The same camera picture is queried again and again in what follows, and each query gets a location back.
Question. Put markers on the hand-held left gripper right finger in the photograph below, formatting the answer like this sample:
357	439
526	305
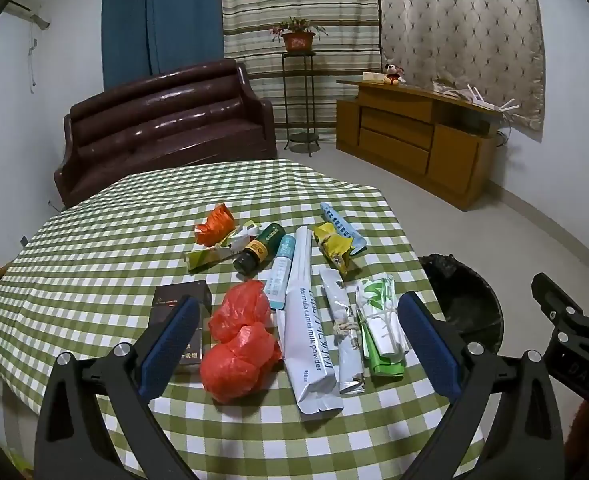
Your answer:
432	345

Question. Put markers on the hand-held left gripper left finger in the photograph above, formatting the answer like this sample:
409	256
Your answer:
169	345

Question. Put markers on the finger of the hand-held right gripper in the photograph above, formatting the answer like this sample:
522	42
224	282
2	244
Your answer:
554	302

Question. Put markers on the black small box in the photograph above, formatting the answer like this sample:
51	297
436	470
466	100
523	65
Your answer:
172	294

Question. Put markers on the black bin liner bag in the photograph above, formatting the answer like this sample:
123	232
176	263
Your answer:
467	300

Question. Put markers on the green white wrapper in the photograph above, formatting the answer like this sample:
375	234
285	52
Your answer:
379	320

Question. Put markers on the red plastic bag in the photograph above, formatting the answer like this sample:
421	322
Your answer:
239	350

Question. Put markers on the silver sachet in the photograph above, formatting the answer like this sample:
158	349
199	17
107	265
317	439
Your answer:
347	360

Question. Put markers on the yellow green carton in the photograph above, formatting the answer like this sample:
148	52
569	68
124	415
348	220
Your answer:
204	259

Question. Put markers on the long white sachet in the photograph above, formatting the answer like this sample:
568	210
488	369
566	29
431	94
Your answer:
307	340

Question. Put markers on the orange wrapper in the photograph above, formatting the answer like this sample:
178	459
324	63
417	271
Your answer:
217	225

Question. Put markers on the green cylindrical can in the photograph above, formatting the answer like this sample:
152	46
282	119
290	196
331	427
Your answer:
259	247

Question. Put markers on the yellow wrapper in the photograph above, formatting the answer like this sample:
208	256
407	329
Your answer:
337	250

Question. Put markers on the light blue sachet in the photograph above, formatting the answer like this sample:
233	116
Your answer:
344	220

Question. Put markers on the green checkered tablecloth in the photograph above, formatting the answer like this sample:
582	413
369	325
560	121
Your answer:
124	220

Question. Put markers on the wooden cabinet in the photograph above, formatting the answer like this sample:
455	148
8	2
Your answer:
399	130

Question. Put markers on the white router with antennas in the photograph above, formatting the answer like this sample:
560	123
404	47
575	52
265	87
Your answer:
474	94

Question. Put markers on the dark red leather sofa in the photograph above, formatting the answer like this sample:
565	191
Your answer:
164	120

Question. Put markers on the black metal plant stand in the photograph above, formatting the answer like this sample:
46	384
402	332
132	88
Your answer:
302	137

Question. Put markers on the small plush toy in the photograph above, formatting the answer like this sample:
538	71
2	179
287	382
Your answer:
393	77

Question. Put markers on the white flat box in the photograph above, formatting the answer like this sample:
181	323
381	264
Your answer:
374	77

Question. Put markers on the beige patterned curtain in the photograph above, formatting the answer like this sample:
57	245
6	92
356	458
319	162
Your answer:
454	20

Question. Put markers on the blue curtain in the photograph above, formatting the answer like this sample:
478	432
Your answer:
164	20

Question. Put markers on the potted plant orange pot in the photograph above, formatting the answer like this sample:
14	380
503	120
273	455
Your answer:
298	41

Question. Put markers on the striped curtain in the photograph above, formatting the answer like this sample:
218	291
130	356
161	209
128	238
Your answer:
254	10

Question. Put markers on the white air conditioner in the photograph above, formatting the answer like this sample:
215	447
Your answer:
27	2

